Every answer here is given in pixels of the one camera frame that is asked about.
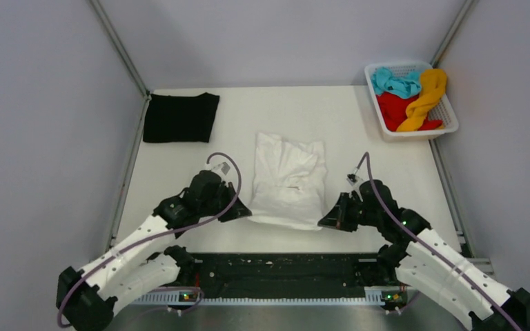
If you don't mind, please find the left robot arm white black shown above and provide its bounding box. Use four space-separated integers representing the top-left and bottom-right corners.
56 170 252 330

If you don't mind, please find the cyan t shirt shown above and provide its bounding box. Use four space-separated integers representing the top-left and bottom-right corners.
371 67 422 99

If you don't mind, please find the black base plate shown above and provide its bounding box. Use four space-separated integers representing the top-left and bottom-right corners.
173 248 426 300

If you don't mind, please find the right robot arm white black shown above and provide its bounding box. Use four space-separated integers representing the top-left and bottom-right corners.
318 180 530 330

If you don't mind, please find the white t shirt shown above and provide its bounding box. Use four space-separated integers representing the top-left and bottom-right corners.
249 132 327 231

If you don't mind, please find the yellow t shirt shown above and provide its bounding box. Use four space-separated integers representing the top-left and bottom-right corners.
396 68 447 132

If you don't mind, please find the white plastic basket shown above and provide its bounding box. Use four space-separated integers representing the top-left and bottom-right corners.
364 61 459 142

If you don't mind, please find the right aluminium corner post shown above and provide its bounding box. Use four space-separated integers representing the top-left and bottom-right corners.
430 0 479 68

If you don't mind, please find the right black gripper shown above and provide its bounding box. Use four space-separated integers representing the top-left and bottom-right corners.
319 192 382 232

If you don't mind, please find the folded black t shirt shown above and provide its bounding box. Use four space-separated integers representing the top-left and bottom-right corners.
142 92 220 143

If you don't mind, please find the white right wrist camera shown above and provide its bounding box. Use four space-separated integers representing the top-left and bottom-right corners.
346 173 363 186

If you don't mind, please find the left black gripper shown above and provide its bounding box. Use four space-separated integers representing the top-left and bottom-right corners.
199 181 251 222

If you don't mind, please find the aluminium corner post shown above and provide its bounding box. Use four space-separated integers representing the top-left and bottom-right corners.
87 0 149 97
430 0 479 68

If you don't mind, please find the red t shirt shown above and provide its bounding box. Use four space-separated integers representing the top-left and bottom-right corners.
376 92 444 132

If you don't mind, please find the left aluminium corner post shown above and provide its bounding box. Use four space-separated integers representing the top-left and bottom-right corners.
87 0 149 97

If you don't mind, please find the aluminium front rail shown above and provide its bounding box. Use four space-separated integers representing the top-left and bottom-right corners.
70 258 515 331

